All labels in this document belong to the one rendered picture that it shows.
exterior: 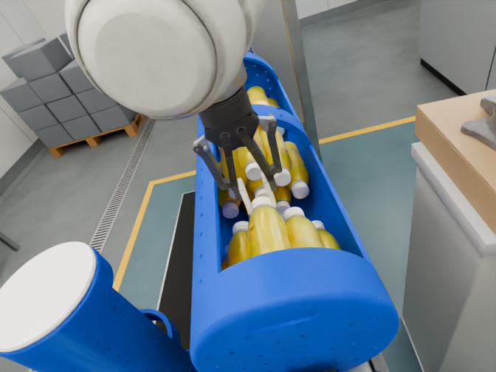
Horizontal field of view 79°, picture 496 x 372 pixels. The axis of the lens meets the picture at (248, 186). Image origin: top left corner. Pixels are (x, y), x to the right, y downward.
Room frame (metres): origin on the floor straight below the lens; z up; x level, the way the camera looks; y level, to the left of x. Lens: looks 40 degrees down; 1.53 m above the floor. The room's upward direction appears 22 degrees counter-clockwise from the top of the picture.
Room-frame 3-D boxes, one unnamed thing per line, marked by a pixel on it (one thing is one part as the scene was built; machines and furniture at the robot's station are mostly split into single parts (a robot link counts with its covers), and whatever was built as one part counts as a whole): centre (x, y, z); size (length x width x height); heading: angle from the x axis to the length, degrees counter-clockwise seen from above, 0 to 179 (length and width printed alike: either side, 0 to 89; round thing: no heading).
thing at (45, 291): (0.53, 0.56, 1.03); 0.28 x 0.28 x 0.01
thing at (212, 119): (0.40, -0.01, 1.33); 0.08 x 0.07 x 0.09; 82
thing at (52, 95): (4.09, 1.53, 0.59); 1.20 x 0.80 x 1.19; 76
